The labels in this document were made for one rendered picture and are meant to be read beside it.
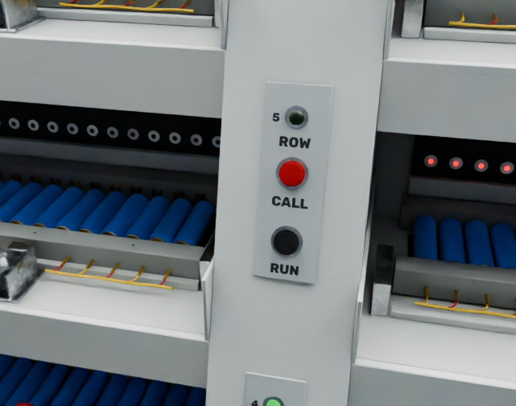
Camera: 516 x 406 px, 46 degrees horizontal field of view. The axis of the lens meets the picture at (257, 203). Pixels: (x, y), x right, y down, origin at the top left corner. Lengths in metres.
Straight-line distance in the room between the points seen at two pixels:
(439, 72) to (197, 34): 0.16
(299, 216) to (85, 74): 0.17
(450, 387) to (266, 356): 0.12
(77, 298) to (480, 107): 0.30
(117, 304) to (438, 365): 0.22
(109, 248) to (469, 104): 0.27
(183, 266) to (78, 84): 0.15
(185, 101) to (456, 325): 0.24
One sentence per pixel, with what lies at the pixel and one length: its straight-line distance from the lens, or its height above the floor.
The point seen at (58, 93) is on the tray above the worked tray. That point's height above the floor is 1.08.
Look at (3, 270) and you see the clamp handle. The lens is 0.48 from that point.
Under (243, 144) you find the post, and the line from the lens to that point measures 0.38.
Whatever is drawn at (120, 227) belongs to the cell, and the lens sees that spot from 0.51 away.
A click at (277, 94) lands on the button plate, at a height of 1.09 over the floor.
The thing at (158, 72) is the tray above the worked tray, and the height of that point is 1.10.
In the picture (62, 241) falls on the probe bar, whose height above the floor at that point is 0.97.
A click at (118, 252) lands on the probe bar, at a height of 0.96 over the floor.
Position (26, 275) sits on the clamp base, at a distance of 0.49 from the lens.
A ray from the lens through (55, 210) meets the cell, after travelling 0.55.
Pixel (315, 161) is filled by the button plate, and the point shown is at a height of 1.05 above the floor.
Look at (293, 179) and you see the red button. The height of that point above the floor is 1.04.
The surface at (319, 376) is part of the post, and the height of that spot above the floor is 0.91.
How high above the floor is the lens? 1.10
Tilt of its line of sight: 11 degrees down
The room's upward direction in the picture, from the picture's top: 4 degrees clockwise
